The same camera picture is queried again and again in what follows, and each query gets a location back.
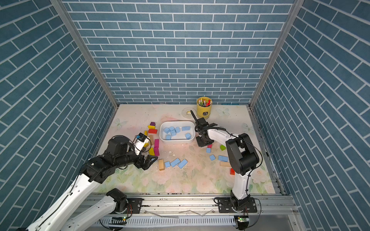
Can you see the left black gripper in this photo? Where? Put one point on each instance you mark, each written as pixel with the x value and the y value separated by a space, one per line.
pixel 140 163

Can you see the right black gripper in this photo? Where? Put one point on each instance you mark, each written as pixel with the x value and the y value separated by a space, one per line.
pixel 199 142

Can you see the blue long block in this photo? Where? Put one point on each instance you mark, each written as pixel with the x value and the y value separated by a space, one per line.
pixel 223 158
pixel 175 162
pixel 182 163

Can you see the blue cube cluster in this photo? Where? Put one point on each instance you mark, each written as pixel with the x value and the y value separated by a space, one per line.
pixel 173 131

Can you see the white rectangular dish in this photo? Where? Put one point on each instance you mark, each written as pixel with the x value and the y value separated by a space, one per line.
pixel 179 137

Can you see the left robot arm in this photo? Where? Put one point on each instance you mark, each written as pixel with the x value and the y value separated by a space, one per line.
pixel 121 152

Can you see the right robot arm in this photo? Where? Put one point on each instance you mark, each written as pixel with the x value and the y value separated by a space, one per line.
pixel 242 156

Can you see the natural wood block lower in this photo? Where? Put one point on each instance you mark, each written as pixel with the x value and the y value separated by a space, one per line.
pixel 161 165

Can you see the yellow block lower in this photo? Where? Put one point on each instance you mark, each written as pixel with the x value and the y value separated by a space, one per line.
pixel 151 152

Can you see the lower magenta block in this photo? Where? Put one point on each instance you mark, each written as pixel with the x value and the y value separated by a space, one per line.
pixel 156 151

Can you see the magenta block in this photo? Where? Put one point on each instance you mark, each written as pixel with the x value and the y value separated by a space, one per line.
pixel 156 151
pixel 156 143

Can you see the yellow pen cup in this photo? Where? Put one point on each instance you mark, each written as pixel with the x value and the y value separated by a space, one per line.
pixel 204 105

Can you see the upper magenta block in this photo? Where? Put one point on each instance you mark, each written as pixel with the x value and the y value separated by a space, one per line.
pixel 156 143

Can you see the natural wood long block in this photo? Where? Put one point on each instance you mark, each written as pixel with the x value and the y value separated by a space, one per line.
pixel 152 139

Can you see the red rectangular block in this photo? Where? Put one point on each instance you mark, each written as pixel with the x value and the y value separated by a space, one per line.
pixel 152 131

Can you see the natural wood flat block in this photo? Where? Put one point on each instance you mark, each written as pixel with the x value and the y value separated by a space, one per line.
pixel 225 164

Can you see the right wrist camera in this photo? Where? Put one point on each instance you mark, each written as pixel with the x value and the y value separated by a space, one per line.
pixel 193 115

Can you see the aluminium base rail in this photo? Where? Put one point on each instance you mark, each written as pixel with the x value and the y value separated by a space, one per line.
pixel 156 210

